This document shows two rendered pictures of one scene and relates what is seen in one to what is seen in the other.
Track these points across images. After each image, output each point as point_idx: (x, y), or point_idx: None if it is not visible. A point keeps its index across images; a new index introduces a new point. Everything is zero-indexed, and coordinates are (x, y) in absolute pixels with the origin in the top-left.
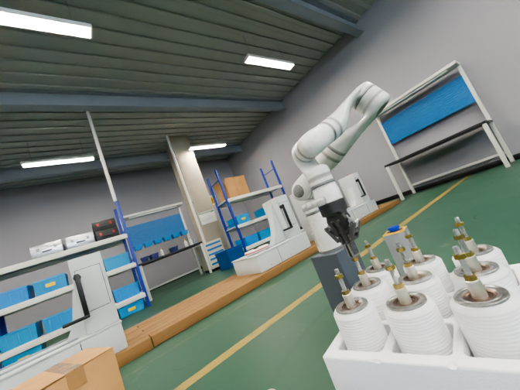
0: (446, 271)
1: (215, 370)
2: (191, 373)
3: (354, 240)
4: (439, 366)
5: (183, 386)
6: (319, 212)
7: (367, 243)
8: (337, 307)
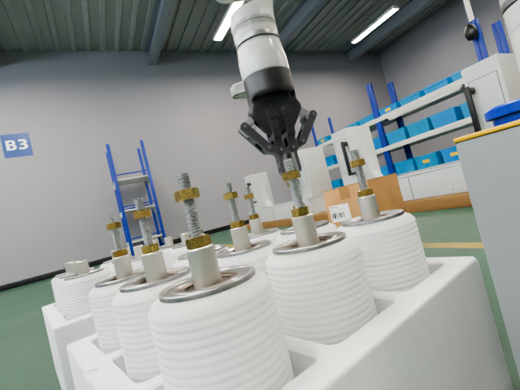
0: (280, 297)
1: (469, 250)
2: (470, 240)
3: (271, 153)
4: None
5: (443, 244)
6: (509, 8)
7: (353, 158)
8: (268, 229)
